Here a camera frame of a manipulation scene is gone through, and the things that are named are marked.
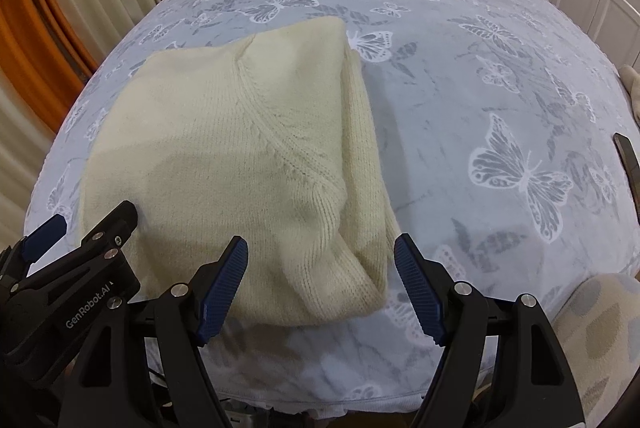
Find orange curtain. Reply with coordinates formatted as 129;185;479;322
0;0;98;101

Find cream knit cardigan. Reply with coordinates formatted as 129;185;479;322
79;15;401;326

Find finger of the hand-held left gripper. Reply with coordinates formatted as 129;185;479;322
79;200;139;261
10;214;68;269

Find cream cloth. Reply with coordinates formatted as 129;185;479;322
619;64;640;121

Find black smartphone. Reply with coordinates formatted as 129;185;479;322
612;133;640;221

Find spotted fleece pants leg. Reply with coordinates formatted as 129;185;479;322
552;273;640;421

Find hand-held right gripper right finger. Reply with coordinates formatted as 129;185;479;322
394;233;586;428

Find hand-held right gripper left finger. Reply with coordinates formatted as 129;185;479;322
57;235;249;428

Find grey butterfly print blanket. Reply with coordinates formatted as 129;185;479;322
22;0;640;409

